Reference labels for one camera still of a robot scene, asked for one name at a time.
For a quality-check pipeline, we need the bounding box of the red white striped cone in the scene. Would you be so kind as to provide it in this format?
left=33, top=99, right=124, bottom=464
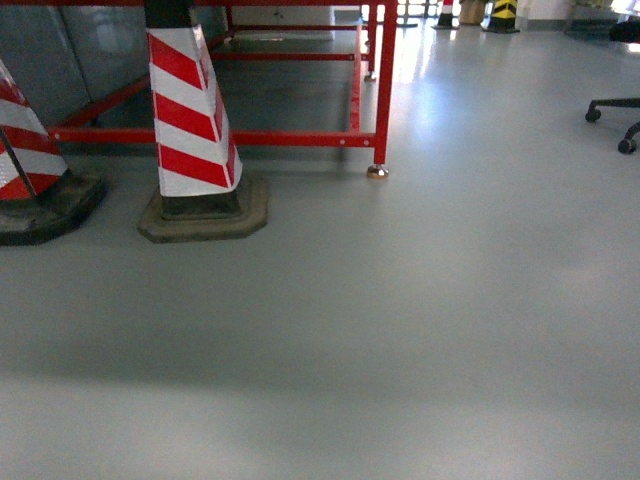
left=138, top=1, right=268, bottom=243

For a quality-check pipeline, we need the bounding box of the red white traffic cone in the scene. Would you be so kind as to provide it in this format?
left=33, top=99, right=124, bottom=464
left=432, top=0, right=459, bottom=30

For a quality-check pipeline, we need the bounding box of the yellow black warning cone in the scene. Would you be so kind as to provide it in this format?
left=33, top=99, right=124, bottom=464
left=483, top=0, right=520, bottom=34

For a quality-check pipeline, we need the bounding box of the black office chair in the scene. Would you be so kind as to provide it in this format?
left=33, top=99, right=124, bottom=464
left=584, top=19, right=640, bottom=156

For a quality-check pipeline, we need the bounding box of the red metal conveyor frame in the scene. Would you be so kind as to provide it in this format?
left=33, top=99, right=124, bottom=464
left=1, top=1, right=396, bottom=187

